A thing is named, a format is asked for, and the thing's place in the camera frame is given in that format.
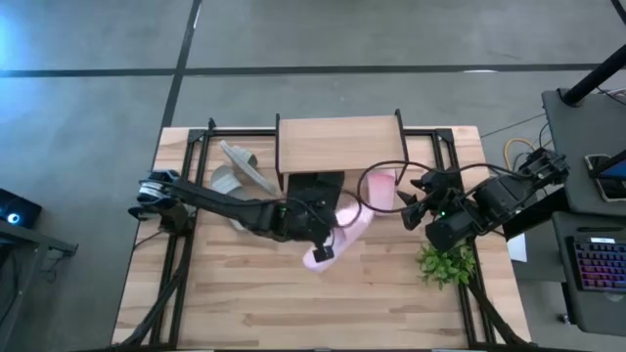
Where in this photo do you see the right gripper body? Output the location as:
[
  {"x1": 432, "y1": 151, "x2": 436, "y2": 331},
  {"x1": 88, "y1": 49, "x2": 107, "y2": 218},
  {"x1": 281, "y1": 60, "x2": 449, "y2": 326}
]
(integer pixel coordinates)
[{"x1": 401, "y1": 168, "x2": 464, "y2": 231}]

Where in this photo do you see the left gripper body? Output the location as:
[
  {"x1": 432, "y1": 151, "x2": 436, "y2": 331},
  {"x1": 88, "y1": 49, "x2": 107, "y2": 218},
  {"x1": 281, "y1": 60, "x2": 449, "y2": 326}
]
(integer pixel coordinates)
[{"x1": 276, "y1": 193, "x2": 342, "y2": 264}]

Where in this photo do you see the pink rubber slide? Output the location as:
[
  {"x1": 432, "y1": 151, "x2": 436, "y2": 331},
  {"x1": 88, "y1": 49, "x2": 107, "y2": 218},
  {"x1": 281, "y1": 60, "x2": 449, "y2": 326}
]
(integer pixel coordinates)
[{"x1": 301, "y1": 203, "x2": 377, "y2": 274}]

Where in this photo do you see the pink cup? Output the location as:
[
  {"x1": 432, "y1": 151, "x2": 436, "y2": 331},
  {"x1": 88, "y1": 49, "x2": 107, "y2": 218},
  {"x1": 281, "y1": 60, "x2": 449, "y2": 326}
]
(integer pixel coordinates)
[{"x1": 366, "y1": 168, "x2": 398, "y2": 217}]

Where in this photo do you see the grey rubber slide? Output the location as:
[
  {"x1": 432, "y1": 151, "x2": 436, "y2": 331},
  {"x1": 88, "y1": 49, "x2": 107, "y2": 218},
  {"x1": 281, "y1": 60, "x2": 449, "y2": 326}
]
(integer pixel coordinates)
[
  {"x1": 218, "y1": 140, "x2": 281, "y2": 198},
  {"x1": 209, "y1": 164, "x2": 260, "y2": 232}
]

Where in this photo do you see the green artificial plant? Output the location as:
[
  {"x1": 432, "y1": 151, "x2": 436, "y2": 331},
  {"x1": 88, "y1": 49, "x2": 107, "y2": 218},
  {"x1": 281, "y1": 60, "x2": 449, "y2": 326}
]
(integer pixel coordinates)
[{"x1": 415, "y1": 242, "x2": 478, "y2": 290}]

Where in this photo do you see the white paper sheet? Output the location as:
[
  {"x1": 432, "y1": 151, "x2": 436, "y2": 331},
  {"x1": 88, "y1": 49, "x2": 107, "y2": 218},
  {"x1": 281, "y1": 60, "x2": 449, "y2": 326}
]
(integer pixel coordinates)
[{"x1": 506, "y1": 233, "x2": 528, "y2": 264}]

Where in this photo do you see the grey side table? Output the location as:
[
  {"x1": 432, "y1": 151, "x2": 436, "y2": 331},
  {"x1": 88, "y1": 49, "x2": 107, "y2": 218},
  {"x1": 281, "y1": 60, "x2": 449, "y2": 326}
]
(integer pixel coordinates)
[{"x1": 541, "y1": 87, "x2": 626, "y2": 216}]

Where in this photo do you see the smartphone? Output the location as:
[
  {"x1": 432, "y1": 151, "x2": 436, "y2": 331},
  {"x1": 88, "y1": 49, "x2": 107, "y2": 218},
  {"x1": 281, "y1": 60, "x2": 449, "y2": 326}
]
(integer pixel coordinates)
[{"x1": 584, "y1": 154, "x2": 626, "y2": 203}]

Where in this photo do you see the backlit keyboard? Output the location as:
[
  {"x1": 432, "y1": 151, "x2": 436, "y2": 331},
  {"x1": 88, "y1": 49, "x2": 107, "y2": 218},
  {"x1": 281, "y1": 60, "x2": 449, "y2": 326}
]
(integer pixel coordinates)
[{"x1": 569, "y1": 237, "x2": 626, "y2": 293}]

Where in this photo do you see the black pole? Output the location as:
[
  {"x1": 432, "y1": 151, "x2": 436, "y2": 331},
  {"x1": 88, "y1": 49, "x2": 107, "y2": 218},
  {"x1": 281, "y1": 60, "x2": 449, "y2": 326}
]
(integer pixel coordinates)
[{"x1": 559, "y1": 43, "x2": 626, "y2": 107}]

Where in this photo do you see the grey desk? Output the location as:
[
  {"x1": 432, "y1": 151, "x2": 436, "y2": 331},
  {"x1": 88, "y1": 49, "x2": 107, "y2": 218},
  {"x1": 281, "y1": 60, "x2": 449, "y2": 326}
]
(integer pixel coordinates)
[{"x1": 551, "y1": 212, "x2": 626, "y2": 338}]

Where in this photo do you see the grey metal rack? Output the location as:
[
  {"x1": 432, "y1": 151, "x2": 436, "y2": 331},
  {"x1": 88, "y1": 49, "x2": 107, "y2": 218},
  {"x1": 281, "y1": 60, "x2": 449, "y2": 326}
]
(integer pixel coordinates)
[{"x1": 0, "y1": 219, "x2": 79, "y2": 352}]

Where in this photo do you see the black device with blue light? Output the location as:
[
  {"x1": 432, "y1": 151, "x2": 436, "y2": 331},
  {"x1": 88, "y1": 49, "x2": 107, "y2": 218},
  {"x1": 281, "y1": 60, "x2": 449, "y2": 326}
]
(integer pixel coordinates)
[{"x1": 0, "y1": 188, "x2": 43, "y2": 230}]

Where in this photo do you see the black cable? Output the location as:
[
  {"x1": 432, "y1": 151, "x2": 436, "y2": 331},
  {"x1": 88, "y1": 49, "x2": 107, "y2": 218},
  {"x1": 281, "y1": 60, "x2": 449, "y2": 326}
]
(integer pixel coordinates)
[{"x1": 355, "y1": 159, "x2": 524, "y2": 216}]

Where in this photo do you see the wooden shelf with black frame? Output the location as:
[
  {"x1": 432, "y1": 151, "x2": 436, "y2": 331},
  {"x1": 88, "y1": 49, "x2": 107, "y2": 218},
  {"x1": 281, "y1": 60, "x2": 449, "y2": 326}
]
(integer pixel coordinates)
[{"x1": 274, "y1": 108, "x2": 411, "y2": 192}]

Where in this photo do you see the yellow cable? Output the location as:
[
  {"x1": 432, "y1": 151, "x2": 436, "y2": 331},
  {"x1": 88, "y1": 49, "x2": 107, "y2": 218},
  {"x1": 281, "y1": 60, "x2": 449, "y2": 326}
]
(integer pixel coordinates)
[{"x1": 503, "y1": 137, "x2": 539, "y2": 172}]

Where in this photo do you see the black metal rig frame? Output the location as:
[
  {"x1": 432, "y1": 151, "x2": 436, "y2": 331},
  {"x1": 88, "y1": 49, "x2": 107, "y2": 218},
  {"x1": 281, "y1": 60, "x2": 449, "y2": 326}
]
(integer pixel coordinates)
[{"x1": 112, "y1": 116, "x2": 534, "y2": 352}]

